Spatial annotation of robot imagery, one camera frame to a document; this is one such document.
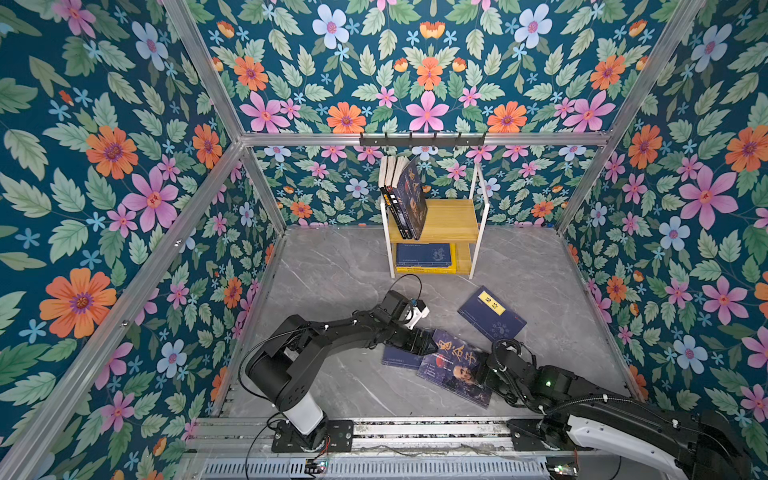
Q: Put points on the small dark blue book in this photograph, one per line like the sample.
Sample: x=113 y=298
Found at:
x=490 y=316

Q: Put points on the white wooden book shelf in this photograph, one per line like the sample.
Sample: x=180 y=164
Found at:
x=459 y=221

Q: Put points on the dark patterned book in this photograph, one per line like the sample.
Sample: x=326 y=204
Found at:
x=455 y=367

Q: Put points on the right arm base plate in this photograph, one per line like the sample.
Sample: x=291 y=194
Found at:
x=539 y=434

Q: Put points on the aluminium mounting rail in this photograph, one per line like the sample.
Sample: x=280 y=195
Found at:
x=410 y=435

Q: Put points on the blue book yellow label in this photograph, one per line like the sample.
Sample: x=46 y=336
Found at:
x=423 y=255

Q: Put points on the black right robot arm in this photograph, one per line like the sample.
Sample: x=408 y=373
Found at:
x=576 y=413

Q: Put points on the yellow cartoon cover book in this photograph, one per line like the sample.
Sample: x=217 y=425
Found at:
x=461 y=262

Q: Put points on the black hook rail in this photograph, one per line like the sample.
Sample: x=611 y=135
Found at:
x=409 y=140

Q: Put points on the black wolf cover book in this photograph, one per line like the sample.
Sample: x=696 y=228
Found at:
x=395 y=207

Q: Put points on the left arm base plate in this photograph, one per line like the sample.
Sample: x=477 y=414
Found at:
x=329 y=436

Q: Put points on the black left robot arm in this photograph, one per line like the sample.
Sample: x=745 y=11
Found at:
x=285 y=365

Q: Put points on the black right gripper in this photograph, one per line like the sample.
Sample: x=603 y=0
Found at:
x=484 y=376

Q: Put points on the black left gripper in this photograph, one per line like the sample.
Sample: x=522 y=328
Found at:
x=422 y=348

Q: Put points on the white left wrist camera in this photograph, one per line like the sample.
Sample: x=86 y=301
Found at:
x=414 y=312

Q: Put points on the dark book orange calligraphy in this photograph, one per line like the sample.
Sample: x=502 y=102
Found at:
x=409 y=193

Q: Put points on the black book on shelf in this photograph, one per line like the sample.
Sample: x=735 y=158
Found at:
x=386 y=165

